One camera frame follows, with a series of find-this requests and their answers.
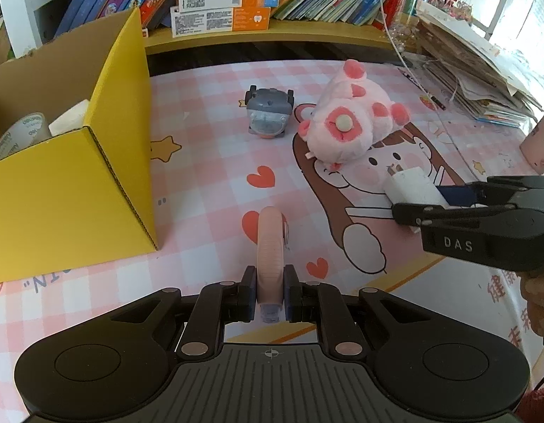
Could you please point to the cream foam block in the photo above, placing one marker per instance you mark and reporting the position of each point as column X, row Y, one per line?
column 71, row 116

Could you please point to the black pen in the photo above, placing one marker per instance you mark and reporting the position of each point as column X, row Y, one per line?
column 424, row 90

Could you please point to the white charger adapter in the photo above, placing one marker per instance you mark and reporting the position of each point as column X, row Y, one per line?
column 413, row 185

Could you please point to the pink plush toy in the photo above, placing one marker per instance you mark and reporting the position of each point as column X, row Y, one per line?
column 347, row 114

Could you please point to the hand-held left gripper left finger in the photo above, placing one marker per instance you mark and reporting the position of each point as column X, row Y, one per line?
column 250, row 293

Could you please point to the pink correction tape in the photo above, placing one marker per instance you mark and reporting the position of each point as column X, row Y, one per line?
column 270, row 251

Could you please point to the clear packing tape roll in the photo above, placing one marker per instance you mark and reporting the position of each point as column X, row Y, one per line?
column 16, row 136

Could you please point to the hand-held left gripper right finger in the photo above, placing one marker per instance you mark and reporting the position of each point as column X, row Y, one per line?
column 291, row 293

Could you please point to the grey toy car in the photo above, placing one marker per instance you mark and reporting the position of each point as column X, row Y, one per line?
column 267, row 110

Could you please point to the person's red clothing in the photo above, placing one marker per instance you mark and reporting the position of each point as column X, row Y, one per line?
column 538, row 405

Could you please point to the yellow cardboard box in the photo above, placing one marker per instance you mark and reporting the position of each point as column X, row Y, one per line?
column 69, row 202

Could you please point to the pink tumbler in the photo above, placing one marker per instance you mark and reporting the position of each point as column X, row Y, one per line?
column 540, row 145

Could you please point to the white framed wooden bookshelf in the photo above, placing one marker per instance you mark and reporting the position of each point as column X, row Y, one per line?
column 254, row 37

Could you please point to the person's right hand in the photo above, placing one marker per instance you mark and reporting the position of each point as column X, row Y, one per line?
column 540, row 304

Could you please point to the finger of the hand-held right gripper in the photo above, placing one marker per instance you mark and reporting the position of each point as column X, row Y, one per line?
column 452, row 216
column 455, row 194

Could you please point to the pink printed desk mat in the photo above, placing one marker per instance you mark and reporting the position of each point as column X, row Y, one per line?
column 201, row 97

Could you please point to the stack of papers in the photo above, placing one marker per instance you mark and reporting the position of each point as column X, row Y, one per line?
column 474, row 66

